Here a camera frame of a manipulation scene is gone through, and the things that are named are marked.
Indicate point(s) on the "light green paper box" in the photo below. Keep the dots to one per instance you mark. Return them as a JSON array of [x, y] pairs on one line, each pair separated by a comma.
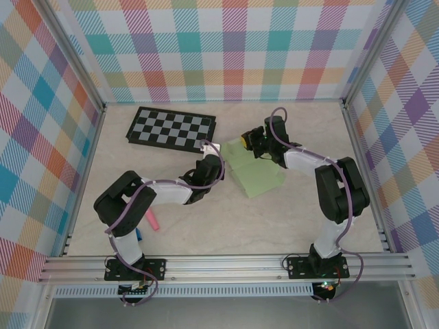
[[257, 178]]

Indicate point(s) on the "black grey chessboard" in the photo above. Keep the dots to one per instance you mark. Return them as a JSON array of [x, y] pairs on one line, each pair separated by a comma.
[[171, 130]]

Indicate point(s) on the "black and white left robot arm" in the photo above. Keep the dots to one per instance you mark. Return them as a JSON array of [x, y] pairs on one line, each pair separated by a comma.
[[116, 202]]

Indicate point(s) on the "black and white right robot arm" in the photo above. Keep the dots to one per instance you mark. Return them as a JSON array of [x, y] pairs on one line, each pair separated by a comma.
[[343, 192]]

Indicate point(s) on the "pink marker pen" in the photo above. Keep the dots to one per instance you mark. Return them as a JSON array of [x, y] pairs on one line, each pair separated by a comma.
[[154, 221]]

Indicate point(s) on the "blue toy block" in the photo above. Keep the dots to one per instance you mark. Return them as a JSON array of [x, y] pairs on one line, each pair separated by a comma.
[[139, 235]]

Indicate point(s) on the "small green circuit board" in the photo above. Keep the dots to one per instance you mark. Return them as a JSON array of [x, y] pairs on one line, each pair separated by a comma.
[[135, 292]]

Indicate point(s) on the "grey metal panel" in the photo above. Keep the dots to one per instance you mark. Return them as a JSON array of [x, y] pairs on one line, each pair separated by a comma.
[[223, 315]]

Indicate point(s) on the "small lit circuit board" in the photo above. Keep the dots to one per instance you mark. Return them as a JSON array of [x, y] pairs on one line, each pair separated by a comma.
[[327, 288]]

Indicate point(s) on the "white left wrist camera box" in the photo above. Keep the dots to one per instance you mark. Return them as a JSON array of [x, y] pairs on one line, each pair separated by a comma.
[[206, 149]]

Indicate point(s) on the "aluminium side rail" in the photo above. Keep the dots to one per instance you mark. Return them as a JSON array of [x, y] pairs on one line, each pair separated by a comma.
[[90, 154], [360, 154]]

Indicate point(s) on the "long aluminium mounting rail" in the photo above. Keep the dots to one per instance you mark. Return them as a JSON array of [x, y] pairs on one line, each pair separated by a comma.
[[223, 269]]

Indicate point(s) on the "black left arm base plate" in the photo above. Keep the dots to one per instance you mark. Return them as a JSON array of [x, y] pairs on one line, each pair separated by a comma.
[[156, 269]]

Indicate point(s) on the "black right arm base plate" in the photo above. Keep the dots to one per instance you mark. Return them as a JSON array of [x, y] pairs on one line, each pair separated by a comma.
[[298, 269]]

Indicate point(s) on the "aluminium frame post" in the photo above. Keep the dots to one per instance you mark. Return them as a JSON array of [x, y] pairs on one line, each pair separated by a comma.
[[68, 55], [374, 51]]

